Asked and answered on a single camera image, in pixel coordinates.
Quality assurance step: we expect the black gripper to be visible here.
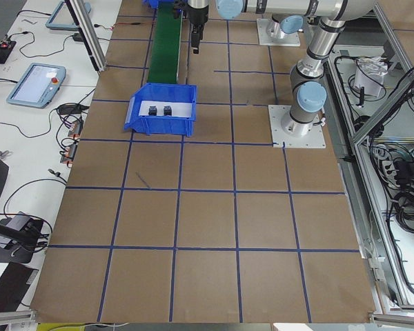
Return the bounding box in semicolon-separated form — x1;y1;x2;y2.
187;0;209;54

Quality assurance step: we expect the far blue bin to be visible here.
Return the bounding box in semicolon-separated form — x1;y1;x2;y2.
142;0;159;9

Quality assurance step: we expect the green conveyor belt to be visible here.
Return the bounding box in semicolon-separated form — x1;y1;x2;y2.
148;1;182;83

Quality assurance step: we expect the blue plastic bin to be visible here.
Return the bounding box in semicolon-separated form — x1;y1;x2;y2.
124;83;197;137

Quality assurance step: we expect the white foam pad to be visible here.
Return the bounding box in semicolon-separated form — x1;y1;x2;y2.
139;100;193;118

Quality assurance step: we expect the black button block right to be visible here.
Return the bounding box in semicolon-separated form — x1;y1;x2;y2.
163;106;172;116

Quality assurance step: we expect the black button block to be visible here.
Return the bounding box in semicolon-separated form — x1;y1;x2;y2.
148;106;158;116
163;106;172;116

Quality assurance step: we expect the black button block left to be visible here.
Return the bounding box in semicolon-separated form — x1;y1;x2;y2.
148;106;158;116

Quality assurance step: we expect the far teach pendant tablet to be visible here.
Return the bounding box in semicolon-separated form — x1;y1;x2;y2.
45;1;78;32

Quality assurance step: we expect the teach pendant tablet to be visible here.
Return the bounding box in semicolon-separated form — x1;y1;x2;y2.
45;1;78;32
6;63;66;108

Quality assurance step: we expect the near teach pendant tablet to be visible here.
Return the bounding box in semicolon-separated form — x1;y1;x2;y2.
6;63;66;108

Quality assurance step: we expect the white crumpled bag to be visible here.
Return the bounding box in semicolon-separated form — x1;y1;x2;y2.
353;57;388;97

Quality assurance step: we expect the black monitor stand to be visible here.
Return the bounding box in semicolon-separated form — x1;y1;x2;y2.
0;148;44;265

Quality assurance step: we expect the aluminium frame post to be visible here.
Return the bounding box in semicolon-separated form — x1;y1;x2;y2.
65;0;107;72

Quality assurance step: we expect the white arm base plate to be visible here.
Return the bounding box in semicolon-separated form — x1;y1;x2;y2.
268;105;326;149

